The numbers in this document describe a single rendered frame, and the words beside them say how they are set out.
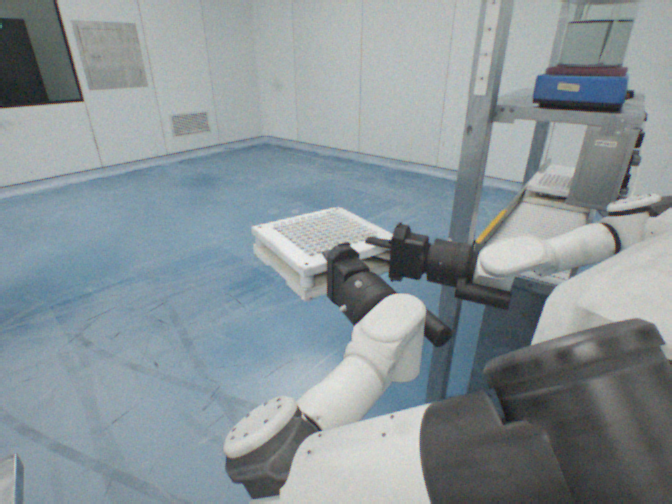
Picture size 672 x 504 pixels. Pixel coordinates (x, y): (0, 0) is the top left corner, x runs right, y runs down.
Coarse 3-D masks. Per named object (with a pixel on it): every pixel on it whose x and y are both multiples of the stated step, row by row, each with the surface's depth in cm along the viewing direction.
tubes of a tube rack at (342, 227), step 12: (324, 216) 94; (336, 216) 94; (288, 228) 88; (300, 228) 88; (312, 228) 87; (324, 228) 88; (336, 228) 87; (348, 228) 88; (360, 228) 87; (312, 240) 83; (324, 240) 82; (336, 240) 82
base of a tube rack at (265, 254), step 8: (256, 248) 91; (264, 248) 91; (264, 256) 88; (272, 256) 87; (272, 264) 85; (280, 264) 84; (368, 264) 84; (376, 264) 84; (384, 264) 85; (280, 272) 82; (288, 272) 81; (296, 272) 81; (376, 272) 84; (384, 272) 85; (288, 280) 80; (296, 280) 78; (320, 280) 78; (296, 288) 77; (304, 288) 75; (312, 288) 76; (320, 288) 77; (304, 296) 75; (312, 296) 76
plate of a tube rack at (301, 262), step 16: (336, 208) 101; (272, 224) 92; (368, 224) 92; (272, 240) 84; (288, 240) 84; (288, 256) 77; (304, 256) 77; (320, 256) 77; (368, 256) 81; (304, 272) 73; (320, 272) 75
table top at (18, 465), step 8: (8, 456) 60; (16, 456) 60; (0, 464) 59; (8, 464) 59; (16, 464) 59; (0, 472) 57; (8, 472) 57; (16, 472) 58; (0, 480) 56; (8, 480) 56; (16, 480) 57; (0, 488) 55; (8, 488) 55; (16, 488) 56; (0, 496) 54; (8, 496) 54; (16, 496) 55
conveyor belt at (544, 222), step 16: (528, 208) 159; (544, 208) 159; (512, 224) 145; (528, 224) 145; (544, 224) 145; (560, 224) 145; (576, 224) 145; (496, 240) 132; (528, 272) 117; (560, 272) 113
